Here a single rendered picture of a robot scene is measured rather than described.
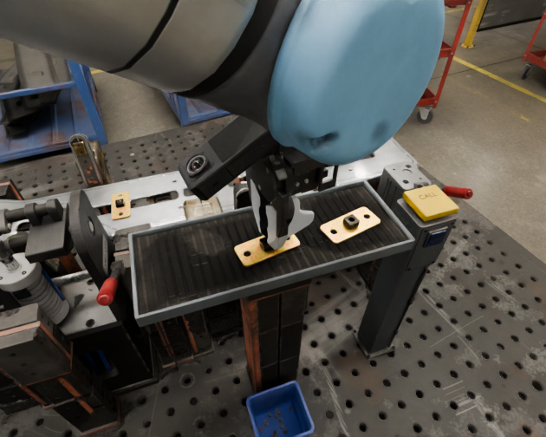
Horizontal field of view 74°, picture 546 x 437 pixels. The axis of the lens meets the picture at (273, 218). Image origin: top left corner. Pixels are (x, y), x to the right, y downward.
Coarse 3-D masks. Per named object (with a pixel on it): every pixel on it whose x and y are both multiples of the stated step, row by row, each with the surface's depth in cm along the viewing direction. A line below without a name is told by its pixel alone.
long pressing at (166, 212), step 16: (384, 144) 95; (368, 160) 90; (384, 160) 90; (400, 160) 90; (416, 160) 91; (160, 176) 86; (176, 176) 86; (240, 176) 86; (352, 176) 86; (368, 176) 85; (64, 192) 82; (96, 192) 81; (112, 192) 81; (144, 192) 81; (160, 192) 82; (224, 192) 81; (0, 208) 78; (16, 208) 78; (144, 208) 78; (160, 208) 78; (176, 208) 78; (224, 208) 77; (16, 224) 74; (112, 224) 74; (128, 224) 74; (160, 224) 74
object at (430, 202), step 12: (408, 192) 57; (420, 192) 57; (432, 192) 57; (408, 204) 57; (420, 204) 55; (432, 204) 55; (444, 204) 55; (420, 216) 54; (432, 216) 54; (444, 216) 55
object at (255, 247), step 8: (256, 240) 49; (264, 240) 48; (288, 240) 49; (296, 240) 49; (240, 248) 48; (248, 248) 48; (256, 248) 48; (264, 248) 48; (272, 248) 48; (280, 248) 48; (288, 248) 48; (240, 256) 47; (256, 256) 47; (264, 256) 47; (272, 256) 48; (248, 264) 46
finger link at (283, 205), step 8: (280, 184) 38; (280, 192) 38; (288, 192) 38; (280, 200) 38; (288, 200) 38; (280, 208) 39; (288, 208) 39; (280, 216) 39; (288, 216) 39; (280, 224) 40; (288, 224) 40; (280, 232) 42
